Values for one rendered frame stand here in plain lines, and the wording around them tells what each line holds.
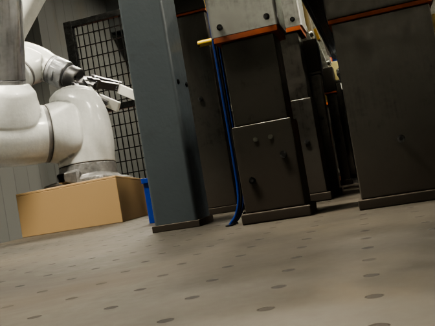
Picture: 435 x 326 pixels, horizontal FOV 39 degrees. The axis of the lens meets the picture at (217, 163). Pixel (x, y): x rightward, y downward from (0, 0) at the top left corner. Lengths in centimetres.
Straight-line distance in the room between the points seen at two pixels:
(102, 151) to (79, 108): 13
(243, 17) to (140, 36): 21
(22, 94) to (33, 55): 38
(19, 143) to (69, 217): 22
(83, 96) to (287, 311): 141
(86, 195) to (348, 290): 127
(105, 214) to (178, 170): 63
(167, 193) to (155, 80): 17
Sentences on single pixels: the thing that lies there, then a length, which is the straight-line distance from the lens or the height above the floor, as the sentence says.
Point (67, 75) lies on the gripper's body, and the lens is 192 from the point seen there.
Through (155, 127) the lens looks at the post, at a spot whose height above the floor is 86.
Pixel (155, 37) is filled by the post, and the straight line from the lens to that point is 94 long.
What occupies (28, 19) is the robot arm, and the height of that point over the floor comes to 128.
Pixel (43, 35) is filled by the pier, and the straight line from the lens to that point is 567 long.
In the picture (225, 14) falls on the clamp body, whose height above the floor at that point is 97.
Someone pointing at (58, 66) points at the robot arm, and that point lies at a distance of 193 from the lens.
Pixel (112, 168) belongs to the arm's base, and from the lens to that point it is 165.
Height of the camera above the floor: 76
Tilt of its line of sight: 2 degrees up
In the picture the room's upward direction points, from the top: 10 degrees counter-clockwise
